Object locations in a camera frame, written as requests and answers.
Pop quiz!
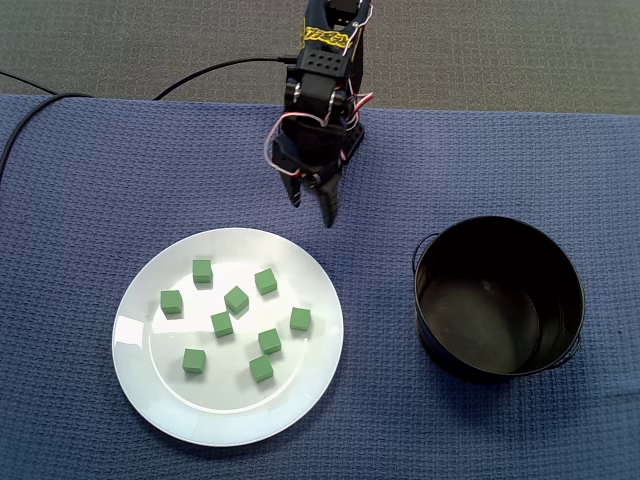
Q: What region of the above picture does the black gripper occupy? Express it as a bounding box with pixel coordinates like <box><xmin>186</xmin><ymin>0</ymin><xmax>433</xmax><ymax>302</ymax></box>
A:
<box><xmin>272</xmin><ymin>115</ymin><xmax>351</xmax><ymax>230</ymax></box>

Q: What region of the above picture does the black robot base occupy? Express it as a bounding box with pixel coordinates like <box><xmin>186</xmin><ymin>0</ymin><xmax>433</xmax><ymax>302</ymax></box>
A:
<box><xmin>339</xmin><ymin>117</ymin><xmax>367</xmax><ymax>166</ymax></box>

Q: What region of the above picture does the white round plate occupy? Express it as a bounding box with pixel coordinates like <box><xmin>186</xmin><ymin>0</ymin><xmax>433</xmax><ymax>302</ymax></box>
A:
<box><xmin>110</xmin><ymin>227</ymin><xmax>346</xmax><ymax>448</ymax></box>

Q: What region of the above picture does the blue textured table mat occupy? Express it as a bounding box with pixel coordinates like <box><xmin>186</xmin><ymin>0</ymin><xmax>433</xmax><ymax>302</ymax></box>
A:
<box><xmin>0</xmin><ymin>92</ymin><xmax>640</xmax><ymax>480</ymax></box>

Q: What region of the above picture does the black metal bucket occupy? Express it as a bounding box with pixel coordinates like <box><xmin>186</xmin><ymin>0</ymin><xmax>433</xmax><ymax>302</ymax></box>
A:
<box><xmin>410</xmin><ymin>215</ymin><xmax>587</xmax><ymax>385</ymax></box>

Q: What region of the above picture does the white servo wire loop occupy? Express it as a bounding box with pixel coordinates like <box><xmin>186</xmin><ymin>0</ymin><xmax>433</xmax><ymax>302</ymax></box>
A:
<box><xmin>263</xmin><ymin>112</ymin><xmax>329</xmax><ymax>177</ymax></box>

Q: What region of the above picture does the white red servo wire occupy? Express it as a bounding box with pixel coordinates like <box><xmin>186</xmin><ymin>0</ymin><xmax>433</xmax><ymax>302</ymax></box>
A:
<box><xmin>343</xmin><ymin>2</ymin><xmax>375</xmax><ymax>126</ymax></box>

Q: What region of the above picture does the black cable plugged into base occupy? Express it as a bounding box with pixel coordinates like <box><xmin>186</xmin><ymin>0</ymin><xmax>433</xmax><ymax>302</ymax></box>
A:
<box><xmin>152</xmin><ymin>54</ymin><xmax>301</xmax><ymax>102</ymax></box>

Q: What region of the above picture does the thick black cable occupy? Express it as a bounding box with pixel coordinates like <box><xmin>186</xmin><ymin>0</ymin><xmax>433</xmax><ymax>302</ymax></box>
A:
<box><xmin>0</xmin><ymin>92</ymin><xmax>95</xmax><ymax>176</ymax></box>

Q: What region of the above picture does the thin black cable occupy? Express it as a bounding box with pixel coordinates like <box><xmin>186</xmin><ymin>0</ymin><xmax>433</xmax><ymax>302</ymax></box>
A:
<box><xmin>0</xmin><ymin>69</ymin><xmax>57</xmax><ymax>96</ymax></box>

